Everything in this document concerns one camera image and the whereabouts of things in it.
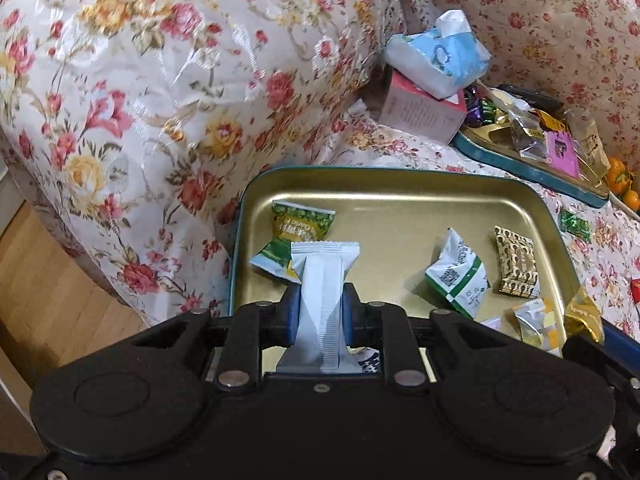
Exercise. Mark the gold brown patterned packet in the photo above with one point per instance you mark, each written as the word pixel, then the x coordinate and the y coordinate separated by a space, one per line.
pixel 517 262

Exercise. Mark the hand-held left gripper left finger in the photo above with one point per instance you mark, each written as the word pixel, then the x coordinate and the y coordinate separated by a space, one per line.
pixel 292 317

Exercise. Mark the yellow white snack packet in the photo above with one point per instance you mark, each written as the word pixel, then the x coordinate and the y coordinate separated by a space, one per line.
pixel 540 322

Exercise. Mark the floral sofa cover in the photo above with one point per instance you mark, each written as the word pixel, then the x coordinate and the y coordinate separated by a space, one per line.
pixel 150 110

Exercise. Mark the red snack packet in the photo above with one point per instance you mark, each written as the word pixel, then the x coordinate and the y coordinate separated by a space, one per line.
pixel 636 290

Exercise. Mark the blue white bear packet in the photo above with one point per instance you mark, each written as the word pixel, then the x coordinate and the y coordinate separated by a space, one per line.
pixel 371 362

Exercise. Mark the pink snack packet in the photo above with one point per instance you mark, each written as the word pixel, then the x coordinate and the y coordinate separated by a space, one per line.
pixel 562 152

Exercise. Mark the dark green candy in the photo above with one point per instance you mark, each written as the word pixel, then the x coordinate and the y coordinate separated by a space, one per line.
pixel 575 225

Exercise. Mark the clear dark snack packet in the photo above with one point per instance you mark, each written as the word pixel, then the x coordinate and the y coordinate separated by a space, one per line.
pixel 530 137

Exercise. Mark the shallow teal tin tray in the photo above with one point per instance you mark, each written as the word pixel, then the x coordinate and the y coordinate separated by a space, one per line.
pixel 525 172

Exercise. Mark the gold paper packet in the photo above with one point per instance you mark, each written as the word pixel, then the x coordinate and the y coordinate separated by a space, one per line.
pixel 590 150

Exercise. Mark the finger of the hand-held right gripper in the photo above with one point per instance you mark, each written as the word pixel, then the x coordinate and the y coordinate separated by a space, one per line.
pixel 622 340
pixel 585 347

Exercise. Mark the orange snack packet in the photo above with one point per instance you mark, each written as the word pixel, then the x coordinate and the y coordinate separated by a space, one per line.
pixel 552 121

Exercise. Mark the deep teal tin tray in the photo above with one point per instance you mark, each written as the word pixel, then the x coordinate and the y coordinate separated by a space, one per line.
pixel 390 220

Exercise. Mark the pile of foil wrapped candies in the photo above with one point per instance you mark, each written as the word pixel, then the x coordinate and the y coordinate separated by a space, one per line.
pixel 480 110

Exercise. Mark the small gold candy packet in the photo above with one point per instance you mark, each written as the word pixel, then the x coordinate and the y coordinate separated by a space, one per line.
pixel 582 317

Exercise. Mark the mandarin orange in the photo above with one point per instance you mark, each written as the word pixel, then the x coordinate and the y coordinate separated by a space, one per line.
pixel 616 167
pixel 632 200

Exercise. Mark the blue tissue pack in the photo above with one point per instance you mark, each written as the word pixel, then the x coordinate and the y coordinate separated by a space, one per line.
pixel 435 60

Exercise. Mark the green yellow snack packet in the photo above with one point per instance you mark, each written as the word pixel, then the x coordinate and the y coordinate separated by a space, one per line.
pixel 295 225

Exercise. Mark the pink tissue box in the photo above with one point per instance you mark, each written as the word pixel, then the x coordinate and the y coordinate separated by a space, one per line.
pixel 420 112

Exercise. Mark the green white snack packet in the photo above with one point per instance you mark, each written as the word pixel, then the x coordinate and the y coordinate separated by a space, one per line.
pixel 457 275

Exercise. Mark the black oblong packet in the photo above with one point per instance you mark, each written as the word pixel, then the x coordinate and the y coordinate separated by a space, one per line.
pixel 530 95

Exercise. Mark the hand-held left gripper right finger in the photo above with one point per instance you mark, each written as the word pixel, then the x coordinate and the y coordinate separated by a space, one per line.
pixel 354 317

